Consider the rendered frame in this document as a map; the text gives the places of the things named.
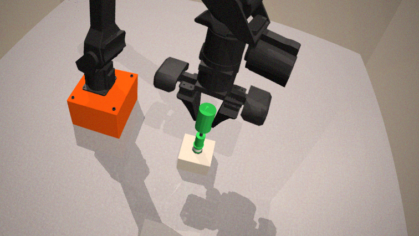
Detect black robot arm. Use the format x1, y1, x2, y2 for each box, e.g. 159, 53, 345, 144
75, 0, 301, 96

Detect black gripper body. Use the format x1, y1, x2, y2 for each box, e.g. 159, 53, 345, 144
154, 51, 272, 126

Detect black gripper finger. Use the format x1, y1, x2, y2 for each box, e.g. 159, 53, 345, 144
211, 101, 241, 128
177, 91, 201, 121

